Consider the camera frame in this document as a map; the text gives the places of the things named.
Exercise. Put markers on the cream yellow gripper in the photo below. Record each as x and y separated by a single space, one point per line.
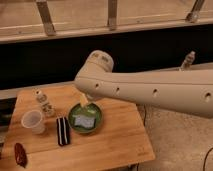
83 100

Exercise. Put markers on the dark red dried pepper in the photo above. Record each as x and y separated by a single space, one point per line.
20 155

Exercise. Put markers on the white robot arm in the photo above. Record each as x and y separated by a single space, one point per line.
187 91

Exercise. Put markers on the translucent ceramic cup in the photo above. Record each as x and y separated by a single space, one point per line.
33 120

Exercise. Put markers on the green round bowl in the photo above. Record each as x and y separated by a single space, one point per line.
91 110

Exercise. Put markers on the light blue sponge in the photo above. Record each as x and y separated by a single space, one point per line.
84 121

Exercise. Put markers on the black white striped block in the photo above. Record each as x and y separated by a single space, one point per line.
63 131

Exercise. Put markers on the small clear plastic bottle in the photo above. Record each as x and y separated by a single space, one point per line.
44 103

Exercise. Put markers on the wooden cutting board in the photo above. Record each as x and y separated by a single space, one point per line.
121 140

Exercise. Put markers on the clear bottle in background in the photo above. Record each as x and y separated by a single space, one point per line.
188 61

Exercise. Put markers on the left metal rail bracket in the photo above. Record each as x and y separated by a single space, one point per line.
44 13

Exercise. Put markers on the metal rail bracket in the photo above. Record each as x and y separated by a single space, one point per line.
44 13
193 15
112 14

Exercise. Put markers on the middle metal rail bracket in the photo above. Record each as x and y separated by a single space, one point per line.
112 14

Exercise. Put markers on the right metal rail bracket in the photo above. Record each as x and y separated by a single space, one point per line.
193 15

